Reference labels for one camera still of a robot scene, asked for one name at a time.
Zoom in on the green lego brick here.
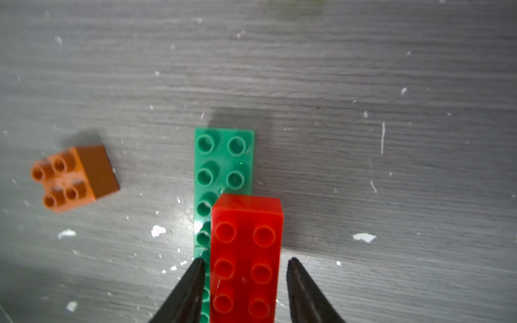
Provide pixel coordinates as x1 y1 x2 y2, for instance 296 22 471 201
193 127 255 322

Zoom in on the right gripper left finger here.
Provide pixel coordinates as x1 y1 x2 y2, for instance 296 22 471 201
149 258 205 323

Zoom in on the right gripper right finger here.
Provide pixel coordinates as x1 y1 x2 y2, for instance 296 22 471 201
286 258 345 323

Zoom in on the red lego brick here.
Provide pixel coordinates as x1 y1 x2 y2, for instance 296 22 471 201
210 193 284 322

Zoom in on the orange square lego left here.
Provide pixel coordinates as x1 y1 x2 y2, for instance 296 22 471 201
30 145 120 213

